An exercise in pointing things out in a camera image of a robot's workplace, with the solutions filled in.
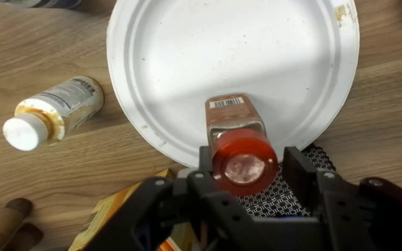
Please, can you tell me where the white paper plate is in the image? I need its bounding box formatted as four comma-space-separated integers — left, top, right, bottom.
106, 0, 361, 170

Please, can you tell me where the open yellow cardboard box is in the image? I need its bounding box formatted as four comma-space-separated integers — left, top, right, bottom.
67, 167, 185, 251

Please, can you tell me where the spice jar orange lid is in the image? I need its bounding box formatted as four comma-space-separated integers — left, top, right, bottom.
203, 93, 280, 198

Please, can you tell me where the brown moose plush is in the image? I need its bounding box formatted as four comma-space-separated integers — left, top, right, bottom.
0, 192, 44, 251

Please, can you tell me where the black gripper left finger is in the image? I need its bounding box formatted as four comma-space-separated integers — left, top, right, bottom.
85, 146, 258, 251

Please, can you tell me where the yellowish green-label pill bottle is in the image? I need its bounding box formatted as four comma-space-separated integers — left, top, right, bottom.
1, 75, 106, 153

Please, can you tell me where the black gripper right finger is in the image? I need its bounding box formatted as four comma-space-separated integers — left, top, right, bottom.
283, 146, 402, 251

